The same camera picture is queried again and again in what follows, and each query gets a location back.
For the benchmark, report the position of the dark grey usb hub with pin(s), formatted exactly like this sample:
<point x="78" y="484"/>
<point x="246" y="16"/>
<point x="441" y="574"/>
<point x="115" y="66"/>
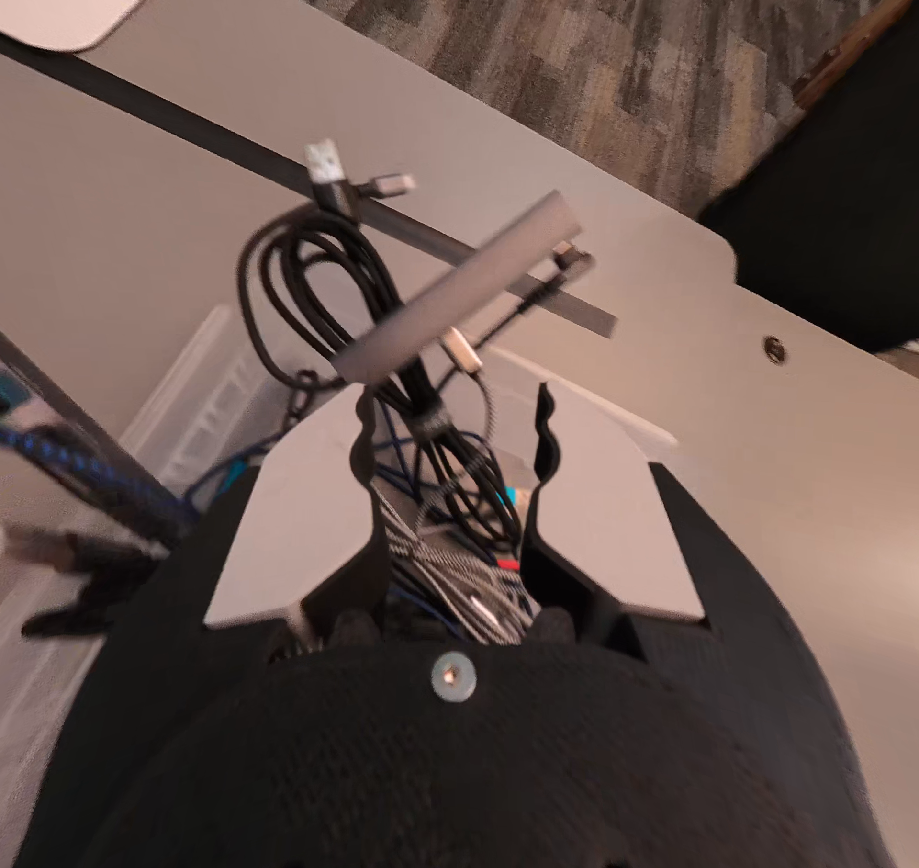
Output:
<point x="459" y="286"/>

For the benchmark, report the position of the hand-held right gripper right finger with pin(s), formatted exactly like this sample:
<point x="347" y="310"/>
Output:
<point x="610" y="516"/>

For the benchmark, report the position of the black office chair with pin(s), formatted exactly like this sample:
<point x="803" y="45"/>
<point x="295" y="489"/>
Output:
<point x="847" y="236"/>

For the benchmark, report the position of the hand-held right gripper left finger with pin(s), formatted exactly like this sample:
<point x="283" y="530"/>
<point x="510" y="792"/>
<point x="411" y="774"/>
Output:
<point x="301" y="509"/>

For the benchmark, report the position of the clear plastic bin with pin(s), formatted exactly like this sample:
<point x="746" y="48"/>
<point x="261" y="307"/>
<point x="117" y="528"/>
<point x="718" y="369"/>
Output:
<point x="194" y="408"/>

